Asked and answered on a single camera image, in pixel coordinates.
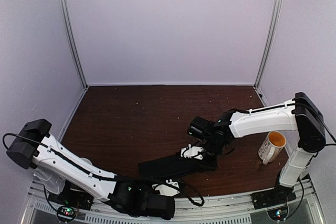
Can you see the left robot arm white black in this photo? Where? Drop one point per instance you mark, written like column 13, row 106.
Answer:
column 35, row 147

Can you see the left aluminium frame post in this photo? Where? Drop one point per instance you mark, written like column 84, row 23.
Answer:
column 72, row 43

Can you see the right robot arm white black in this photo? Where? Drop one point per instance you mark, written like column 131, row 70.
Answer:
column 298, row 114

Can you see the right circuit board with leds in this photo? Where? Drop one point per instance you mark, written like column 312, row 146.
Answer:
column 278, row 213

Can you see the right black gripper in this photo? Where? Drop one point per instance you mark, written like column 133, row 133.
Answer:
column 212, row 166

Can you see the white mug yellow inside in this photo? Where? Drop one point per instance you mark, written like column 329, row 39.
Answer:
column 272, row 145

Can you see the aluminium front rail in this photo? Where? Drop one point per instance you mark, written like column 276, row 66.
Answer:
column 236, row 208

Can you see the right aluminium frame post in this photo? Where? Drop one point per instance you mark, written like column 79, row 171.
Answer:
column 269, row 41

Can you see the aluminium frame post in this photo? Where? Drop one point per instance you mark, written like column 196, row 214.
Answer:
column 72, row 43
column 269, row 41

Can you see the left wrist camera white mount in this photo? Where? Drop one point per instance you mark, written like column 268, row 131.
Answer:
column 165, row 190

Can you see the left circuit board with leds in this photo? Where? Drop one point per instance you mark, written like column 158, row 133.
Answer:
column 66, row 214

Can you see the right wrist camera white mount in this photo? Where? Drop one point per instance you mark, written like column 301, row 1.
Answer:
column 189, row 152

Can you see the black zip tool case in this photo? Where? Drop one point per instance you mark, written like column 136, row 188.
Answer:
column 170, row 167

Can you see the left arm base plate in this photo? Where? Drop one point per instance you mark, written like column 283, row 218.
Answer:
column 72, row 196

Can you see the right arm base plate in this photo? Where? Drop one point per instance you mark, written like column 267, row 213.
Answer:
column 272, row 197

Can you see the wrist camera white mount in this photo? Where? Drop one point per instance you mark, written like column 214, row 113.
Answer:
column 165, row 190
column 189, row 152

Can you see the circuit board with leds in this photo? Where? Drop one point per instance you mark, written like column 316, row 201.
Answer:
column 66, row 214
column 278, row 213

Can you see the white ceramic bowl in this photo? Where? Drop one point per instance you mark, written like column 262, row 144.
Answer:
column 86, row 160

